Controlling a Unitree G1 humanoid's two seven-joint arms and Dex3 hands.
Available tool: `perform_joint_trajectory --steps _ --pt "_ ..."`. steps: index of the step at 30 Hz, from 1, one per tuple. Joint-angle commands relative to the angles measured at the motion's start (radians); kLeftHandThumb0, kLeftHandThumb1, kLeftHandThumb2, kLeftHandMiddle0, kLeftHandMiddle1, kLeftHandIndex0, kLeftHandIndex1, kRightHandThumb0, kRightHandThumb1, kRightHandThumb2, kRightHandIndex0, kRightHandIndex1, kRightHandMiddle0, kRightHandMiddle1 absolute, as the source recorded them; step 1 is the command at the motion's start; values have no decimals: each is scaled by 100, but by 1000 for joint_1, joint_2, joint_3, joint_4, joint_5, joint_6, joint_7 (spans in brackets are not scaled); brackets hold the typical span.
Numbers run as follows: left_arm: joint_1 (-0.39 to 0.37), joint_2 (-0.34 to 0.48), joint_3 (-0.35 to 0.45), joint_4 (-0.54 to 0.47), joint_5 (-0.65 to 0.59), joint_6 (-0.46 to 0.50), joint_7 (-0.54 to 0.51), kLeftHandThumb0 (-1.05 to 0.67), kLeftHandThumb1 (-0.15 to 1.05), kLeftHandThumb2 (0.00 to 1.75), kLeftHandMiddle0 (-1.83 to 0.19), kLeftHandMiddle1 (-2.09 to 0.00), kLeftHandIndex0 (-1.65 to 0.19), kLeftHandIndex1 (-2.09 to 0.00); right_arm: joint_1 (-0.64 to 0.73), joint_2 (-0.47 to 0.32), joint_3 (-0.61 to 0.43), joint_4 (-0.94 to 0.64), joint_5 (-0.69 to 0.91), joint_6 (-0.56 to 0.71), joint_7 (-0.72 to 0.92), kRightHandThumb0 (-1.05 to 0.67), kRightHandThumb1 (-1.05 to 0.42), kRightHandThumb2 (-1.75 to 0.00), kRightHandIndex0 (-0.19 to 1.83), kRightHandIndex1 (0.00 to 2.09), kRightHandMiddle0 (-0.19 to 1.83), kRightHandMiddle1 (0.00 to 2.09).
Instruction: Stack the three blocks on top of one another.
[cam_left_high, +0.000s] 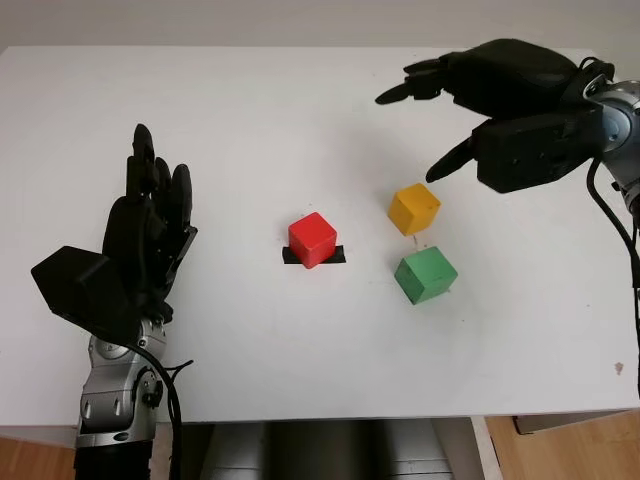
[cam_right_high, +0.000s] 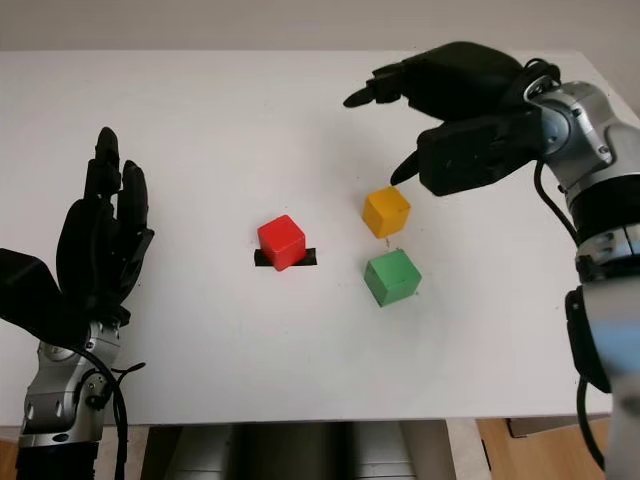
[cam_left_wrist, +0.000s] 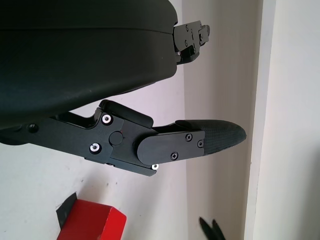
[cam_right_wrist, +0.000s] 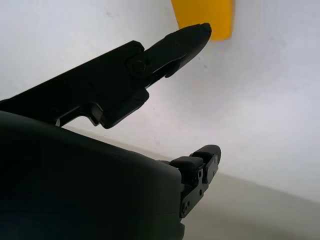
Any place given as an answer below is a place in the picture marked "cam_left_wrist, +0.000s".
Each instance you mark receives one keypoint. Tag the black tape strip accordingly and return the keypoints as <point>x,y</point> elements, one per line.
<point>65,211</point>

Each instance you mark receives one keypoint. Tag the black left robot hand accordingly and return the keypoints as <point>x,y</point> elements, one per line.
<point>75,50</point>

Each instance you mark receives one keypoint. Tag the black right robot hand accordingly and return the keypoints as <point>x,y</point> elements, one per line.
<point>215,232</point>

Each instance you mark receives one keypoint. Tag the red cube block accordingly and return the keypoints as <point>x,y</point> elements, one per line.
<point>90,222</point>

